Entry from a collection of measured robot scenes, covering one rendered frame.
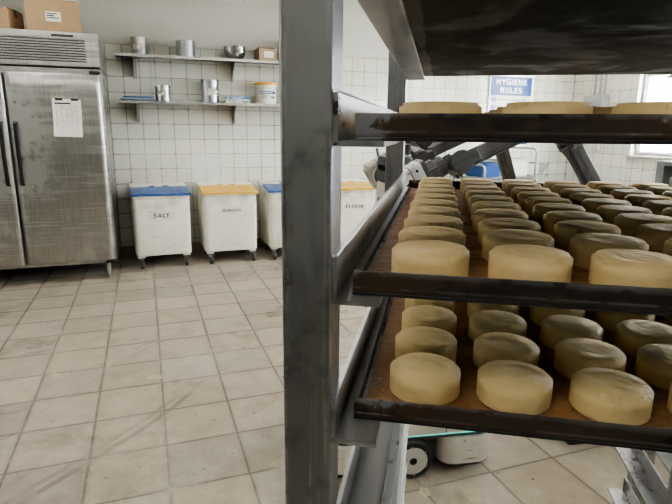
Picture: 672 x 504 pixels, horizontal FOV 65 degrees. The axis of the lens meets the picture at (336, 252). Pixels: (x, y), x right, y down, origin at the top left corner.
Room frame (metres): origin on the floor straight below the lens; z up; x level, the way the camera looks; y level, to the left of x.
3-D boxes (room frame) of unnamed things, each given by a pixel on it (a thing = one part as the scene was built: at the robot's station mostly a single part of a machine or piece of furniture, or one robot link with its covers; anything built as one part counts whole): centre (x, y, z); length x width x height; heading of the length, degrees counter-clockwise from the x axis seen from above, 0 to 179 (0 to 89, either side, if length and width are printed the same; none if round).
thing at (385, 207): (0.60, -0.07, 1.23); 0.64 x 0.03 x 0.03; 169
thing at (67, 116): (4.42, 2.19, 1.39); 0.22 x 0.03 x 0.31; 110
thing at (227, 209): (5.40, 1.13, 0.38); 0.64 x 0.54 x 0.77; 21
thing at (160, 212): (5.18, 1.74, 0.38); 0.64 x 0.54 x 0.77; 22
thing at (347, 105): (0.60, -0.07, 1.32); 0.64 x 0.03 x 0.03; 169
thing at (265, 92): (5.75, 0.75, 1.67); 0.25 x 0.24 x 0.21; 110
